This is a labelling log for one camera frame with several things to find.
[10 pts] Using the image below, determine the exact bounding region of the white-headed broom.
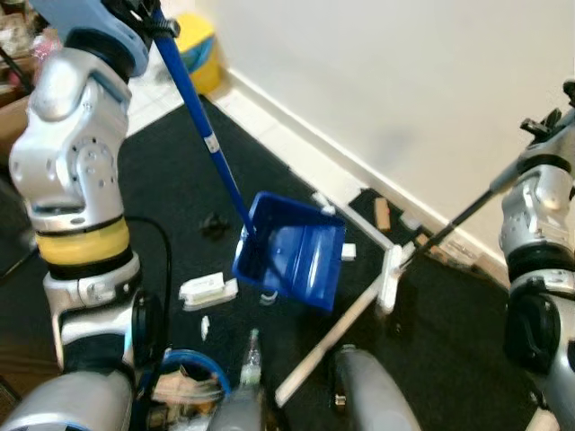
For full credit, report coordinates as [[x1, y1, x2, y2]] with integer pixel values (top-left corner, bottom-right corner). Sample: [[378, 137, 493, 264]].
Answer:
[[376, 166, 526, 316]]

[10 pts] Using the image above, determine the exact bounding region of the blue long-handled dustpan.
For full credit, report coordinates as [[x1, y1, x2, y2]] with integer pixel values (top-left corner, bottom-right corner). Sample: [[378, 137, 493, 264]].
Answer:
[[148, 9, 348, 313]]

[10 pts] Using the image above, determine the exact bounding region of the wide white floor tape strip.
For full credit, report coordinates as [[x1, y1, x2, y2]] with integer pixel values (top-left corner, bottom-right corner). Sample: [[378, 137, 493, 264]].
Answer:
[[273, 268, 389, 408]]

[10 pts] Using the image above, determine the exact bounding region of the yellow waste bin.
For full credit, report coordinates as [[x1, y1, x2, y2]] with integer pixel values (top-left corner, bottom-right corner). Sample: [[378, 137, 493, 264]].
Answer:
[[172, 11, 224, 96]]

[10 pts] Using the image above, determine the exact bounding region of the brown wooden furniture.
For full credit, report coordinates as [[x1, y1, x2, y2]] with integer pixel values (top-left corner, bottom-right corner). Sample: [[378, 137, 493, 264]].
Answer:
[[0, 85, 39, 176]]

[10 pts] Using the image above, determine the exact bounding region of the small brown wooden block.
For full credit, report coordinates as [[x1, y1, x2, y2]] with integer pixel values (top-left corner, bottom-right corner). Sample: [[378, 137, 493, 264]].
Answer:
[[374, 197, 394, 233]]

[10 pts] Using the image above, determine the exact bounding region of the small dark crumpled object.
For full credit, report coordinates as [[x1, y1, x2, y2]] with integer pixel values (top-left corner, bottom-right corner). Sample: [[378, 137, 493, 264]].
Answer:
[[201, 212, 231, 240]]

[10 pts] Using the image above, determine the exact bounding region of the white crumpled paper piece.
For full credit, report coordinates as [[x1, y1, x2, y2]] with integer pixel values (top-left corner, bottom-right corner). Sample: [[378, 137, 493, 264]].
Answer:
[[311, 190, 336, 217]]

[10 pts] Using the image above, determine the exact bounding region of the white rectangular box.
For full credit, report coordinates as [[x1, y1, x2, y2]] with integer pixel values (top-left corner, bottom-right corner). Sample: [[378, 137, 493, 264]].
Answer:
[[177, 273, 240, 312]]

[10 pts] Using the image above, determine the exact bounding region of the grey right robot leg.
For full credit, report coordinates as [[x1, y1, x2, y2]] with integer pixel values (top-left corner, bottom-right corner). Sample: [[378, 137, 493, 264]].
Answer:
[[333, 346, 423, 431]]

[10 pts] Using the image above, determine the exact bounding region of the grey robot leg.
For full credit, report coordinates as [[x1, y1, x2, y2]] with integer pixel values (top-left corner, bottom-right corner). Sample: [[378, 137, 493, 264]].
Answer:
[[333, 346, 423, 431], [208, 386, 272, 431]]

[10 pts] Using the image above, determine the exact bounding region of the blue rimmed trash bucket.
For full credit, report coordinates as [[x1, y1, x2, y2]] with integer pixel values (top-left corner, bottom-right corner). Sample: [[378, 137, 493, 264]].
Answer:
[[146, 347, 234, 431]]

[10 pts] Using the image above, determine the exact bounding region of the clear glass bottle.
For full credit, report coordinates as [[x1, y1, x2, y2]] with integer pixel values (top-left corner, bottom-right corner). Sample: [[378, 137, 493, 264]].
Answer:
[[240, 329, 264, 388]]

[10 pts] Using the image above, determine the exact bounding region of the grey left robot leg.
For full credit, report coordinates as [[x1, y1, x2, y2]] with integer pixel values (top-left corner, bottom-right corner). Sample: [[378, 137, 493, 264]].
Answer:
[[208, 386, 272, 431]]

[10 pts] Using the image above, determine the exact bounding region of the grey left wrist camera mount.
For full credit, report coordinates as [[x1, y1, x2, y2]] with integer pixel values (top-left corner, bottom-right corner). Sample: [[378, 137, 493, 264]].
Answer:
[[31, 0, 151, 77]]

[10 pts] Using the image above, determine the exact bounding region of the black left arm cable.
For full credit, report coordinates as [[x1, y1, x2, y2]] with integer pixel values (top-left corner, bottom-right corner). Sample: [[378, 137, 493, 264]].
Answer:
[[124, 215, 175, 369]]

